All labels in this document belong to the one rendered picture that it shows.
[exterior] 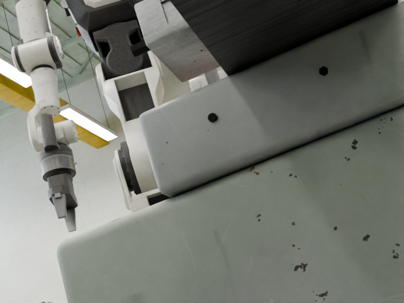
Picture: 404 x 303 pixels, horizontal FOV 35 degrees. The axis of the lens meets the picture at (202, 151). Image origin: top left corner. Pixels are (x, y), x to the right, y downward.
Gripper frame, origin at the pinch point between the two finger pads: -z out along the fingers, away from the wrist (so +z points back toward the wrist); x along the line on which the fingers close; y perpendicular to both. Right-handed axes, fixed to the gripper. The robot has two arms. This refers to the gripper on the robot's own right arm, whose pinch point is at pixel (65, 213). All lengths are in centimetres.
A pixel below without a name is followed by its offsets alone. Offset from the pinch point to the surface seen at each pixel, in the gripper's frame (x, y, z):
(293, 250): 79, 40, -44
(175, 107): 80, 31, -22
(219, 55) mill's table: 88, 37, -21
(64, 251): 71, 12, -34
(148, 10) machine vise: 82, 30, -7
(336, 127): 83, 49, -31
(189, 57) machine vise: 75, 35, -11
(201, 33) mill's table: 94, 35, -21
